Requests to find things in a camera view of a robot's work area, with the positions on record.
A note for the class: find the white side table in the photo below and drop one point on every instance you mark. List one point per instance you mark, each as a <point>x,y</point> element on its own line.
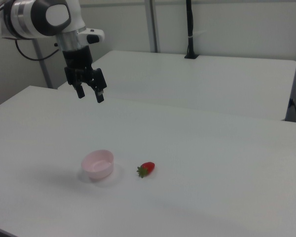
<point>195,81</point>

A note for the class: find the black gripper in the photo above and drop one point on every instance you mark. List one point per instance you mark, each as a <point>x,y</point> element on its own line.
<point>78,61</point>

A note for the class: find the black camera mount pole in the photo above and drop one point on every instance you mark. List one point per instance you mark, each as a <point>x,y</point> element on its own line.
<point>190,27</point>

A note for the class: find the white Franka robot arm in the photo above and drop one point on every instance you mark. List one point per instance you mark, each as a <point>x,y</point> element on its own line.
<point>37,17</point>

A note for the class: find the pink plastic bowl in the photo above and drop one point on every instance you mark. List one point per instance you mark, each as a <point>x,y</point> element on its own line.
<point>98,164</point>

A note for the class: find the grey metal frame post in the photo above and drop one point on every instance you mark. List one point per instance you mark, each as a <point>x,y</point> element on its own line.
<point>42,64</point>
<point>151,24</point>

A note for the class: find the red toy strawberry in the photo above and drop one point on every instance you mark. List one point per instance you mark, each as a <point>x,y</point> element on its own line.
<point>148,168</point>

